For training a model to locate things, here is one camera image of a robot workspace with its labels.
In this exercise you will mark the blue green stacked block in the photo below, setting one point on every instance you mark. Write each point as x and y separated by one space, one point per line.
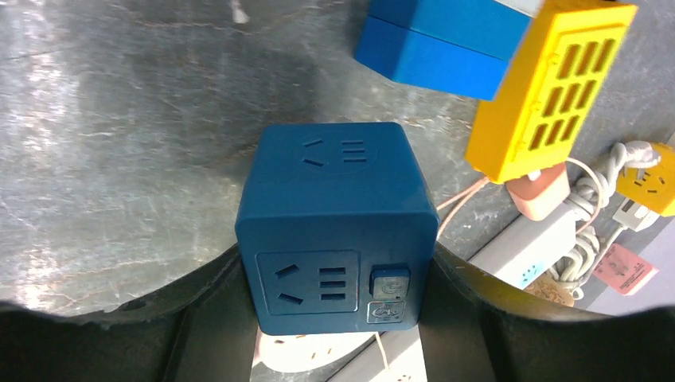
462 47

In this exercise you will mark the wooden tan cube adapter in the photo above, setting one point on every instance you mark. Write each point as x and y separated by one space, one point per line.
547 288

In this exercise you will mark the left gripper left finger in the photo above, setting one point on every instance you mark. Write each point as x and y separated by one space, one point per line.
200 327

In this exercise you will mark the blue cube adapter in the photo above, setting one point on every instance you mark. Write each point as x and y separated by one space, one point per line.
336 229

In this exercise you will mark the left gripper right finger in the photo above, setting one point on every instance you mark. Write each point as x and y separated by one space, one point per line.
474 327

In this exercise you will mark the pink round socket with cable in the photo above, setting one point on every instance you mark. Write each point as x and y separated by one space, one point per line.
302 353

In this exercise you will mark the pink cube socket adapter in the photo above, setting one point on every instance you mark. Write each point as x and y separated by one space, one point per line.
624 271

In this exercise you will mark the yellow cube socket adapter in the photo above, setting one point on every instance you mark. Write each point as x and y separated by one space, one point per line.
652 187

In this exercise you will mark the large white power strip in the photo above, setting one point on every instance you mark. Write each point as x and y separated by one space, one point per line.
518 255

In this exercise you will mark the small white USB power strip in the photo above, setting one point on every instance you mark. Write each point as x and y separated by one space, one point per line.
635 216

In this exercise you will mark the yellow grid block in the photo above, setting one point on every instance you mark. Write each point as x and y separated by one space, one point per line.
550 88

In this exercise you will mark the pink USB charger plug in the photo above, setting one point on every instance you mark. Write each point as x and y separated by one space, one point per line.
536 198

